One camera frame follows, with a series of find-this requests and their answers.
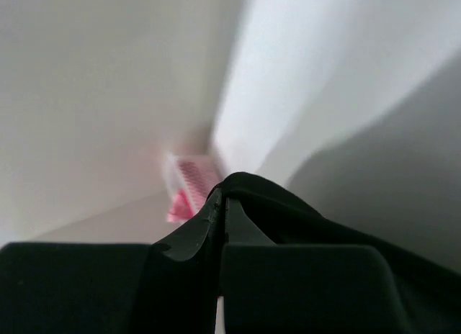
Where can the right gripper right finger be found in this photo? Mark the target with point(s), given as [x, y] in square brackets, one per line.
[240, 229]

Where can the white plastic basket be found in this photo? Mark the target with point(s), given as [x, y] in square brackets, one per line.
[194, 176]

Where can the black t shirt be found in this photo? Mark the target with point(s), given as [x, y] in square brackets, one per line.
[323, 277]

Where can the pink cloth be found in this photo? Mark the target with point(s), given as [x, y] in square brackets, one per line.
[180, 210]

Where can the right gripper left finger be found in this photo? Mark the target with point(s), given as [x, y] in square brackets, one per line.
[200, 239]

